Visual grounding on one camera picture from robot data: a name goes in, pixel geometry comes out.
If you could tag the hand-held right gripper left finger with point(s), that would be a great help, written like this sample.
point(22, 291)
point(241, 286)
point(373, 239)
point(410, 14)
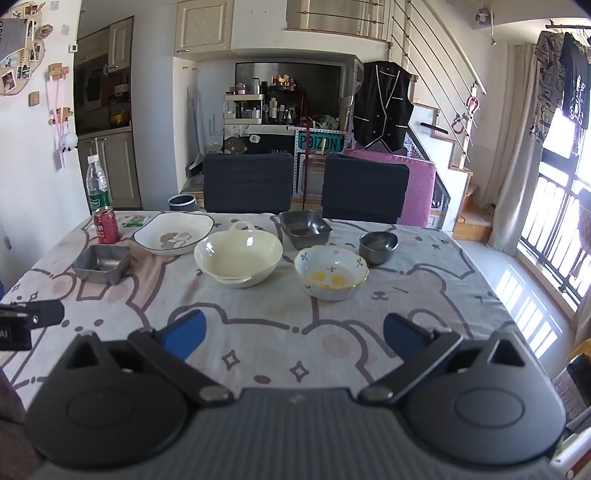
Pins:
point(184, 334)

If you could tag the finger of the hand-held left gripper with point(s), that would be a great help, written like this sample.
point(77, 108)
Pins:
point(39, 314)

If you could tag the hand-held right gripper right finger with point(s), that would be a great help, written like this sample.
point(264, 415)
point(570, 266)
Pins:
point(401, 332)

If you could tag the steel square tray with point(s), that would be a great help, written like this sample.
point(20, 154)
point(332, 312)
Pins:
point(305, 230)
point(101, 265)

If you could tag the round steel bowl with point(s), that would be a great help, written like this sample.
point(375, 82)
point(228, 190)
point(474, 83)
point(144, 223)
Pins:
point(378, 249)

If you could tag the floral yellow-rimmed ceramic bowl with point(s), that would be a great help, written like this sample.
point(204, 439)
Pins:
point(330, 277)

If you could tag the white plate with dark rim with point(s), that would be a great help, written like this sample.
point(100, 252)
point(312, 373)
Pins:
point(173, 235)

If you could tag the bear printed tablecloth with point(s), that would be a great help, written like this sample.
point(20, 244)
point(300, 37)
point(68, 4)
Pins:
point(277, 318)

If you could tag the red soda can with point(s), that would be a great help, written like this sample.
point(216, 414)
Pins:
point(106, 228)

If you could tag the green and white packet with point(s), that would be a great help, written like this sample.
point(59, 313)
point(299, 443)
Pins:
point(136, 221)

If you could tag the grey round bin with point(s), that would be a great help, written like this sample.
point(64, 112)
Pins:
point(181, 203)

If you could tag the clear plastic water bottle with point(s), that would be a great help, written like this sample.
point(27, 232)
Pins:
point(98, 184)

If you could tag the wooden staircase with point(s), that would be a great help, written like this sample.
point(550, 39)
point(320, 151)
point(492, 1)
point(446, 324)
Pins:
point(461, 203)

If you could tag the pink padded chair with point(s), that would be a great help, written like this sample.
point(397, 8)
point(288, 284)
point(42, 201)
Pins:
point(420, 189)

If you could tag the dark fabric chair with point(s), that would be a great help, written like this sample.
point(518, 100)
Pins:
point(249, 182)
point(364, 189)

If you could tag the grey kitchen base cabinets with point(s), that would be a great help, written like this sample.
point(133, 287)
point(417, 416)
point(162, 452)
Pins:
point(113, 166)

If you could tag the black window railing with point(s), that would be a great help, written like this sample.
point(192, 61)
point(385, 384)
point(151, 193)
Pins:
point(554, 230)

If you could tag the pink ribbon with wooden hooks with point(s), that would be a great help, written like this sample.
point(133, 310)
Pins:
point(60, 115)

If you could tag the beige curtain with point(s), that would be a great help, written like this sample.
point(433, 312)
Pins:
point(512, 161)

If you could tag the teal sign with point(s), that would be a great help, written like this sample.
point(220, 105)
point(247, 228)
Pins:
point(318, 142)

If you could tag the black lettered sign board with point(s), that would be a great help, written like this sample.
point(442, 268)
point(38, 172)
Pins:
point(272, 145)

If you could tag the yellow kettle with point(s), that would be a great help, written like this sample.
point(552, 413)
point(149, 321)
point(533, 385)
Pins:
point(120, 117)

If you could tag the black vest with white trim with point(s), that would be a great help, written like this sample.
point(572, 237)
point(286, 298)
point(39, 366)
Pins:
point(383, 106)

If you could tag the shelf of cosmetic bottles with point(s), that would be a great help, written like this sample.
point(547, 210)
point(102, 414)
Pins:
point(258, 104)

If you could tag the metal stair railing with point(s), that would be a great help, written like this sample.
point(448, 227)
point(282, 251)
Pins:
point(438, 55)

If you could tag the patterned hanging garment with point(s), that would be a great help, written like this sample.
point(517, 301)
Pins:
point(547, 83)

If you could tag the black printed t-shirt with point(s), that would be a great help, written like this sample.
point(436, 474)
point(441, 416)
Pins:
point(575, 78)

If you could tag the wall photo board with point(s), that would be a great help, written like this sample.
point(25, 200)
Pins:
point(18, 50)

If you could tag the cream wall cabinet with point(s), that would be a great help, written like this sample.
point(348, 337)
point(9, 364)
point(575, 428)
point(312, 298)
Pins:
point(203, 23)

